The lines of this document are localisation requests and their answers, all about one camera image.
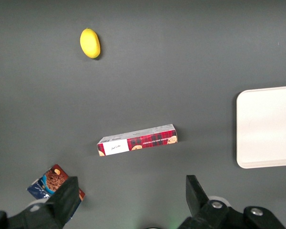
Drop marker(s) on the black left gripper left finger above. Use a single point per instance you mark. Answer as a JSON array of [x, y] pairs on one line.
[[59, 205]]

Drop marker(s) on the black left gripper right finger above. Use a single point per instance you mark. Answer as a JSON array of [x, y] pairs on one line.
[[200, 210]]

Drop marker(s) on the red plaid cookie box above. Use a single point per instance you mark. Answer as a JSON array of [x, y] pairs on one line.
[[152, 140]]

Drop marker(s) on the cream plastic tray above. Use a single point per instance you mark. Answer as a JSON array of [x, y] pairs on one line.
[[267, 126]]

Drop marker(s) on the blue cookie box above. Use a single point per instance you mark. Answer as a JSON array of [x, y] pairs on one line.
[[50, 181]]

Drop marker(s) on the yellow lemon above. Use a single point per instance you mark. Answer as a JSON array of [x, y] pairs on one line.
[[90, 43]]

